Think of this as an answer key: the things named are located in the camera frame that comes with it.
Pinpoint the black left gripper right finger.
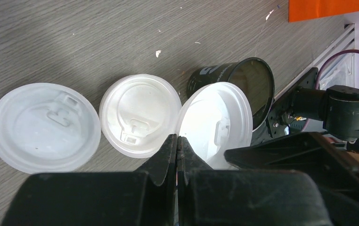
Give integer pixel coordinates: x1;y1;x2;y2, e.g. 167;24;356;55
177;137;332;226

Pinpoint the white plastic cup lid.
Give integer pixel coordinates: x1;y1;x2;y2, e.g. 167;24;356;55
175;82;253;170

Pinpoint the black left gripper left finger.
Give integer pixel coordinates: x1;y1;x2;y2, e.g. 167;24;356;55
2;134;178;226

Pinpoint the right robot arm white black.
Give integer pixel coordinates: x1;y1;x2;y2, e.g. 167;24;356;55
225;68;359;226

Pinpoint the black paper coffee cup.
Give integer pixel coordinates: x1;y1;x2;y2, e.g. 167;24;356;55
186;57;275;130

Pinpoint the orange paper takeout bag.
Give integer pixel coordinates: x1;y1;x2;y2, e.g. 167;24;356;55
288;0;359;23

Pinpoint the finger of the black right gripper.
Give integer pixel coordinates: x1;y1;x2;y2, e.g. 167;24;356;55
224;132;359;226

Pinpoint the stack of white lids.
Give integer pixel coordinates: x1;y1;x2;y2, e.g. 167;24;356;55
0;83;101;174

